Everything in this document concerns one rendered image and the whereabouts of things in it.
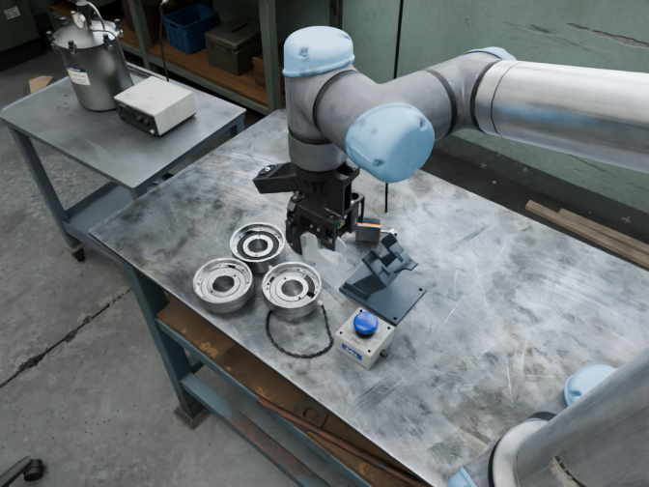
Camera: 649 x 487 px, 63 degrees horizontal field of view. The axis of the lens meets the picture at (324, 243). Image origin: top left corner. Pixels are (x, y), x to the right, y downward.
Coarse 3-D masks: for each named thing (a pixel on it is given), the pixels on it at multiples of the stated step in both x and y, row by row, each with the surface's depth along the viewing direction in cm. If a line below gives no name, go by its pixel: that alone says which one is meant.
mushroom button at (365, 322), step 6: (360, 312) 85; (366, 312) 85; (354, 318) 84; (360, 318) 84; (366, 318) 84; (372, 318) 84; (354, 324) 83; (360, 324) 83; (366, 324) 83; (372, 324) 83; (378, 324) 84; (360, 330) 83; (366, 330) 83; (372, 330) 83
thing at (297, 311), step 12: (288, 264) 97; (300, 264) 96; (276, 276) 96; (288, 276) 96; (312, 276) 96; (264, 288) 92; (276, 288) 94; (288, 288) 97; (300, 288) 96; (288, 300) 92; (312, 300) 91; (276, 312) 92; (288, 312) 90; (300, 312) 91
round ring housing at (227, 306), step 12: (216, 264) 98; (228, 264) 98; (240, 264) 97; (204, 276) 96; (216, 276) 96; (228, 276) 96; (216, 288) 97; (252, 288) 95; (204, 300) 91; (240, 300) 92; (216, 312) 93; (228, 312) 93
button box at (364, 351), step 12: (348, 324) 87; (384, 324) 87; (336, 336) 86; (348, 336) 85; (360, 336) 85; (372, 336) 85; (384, 336) 85; (336, 348) 88; (348, 348) 85; (360, 348) 83; (372, 348) 83; (384, 348) 87; (360, 360) 85; (372, 360) 84
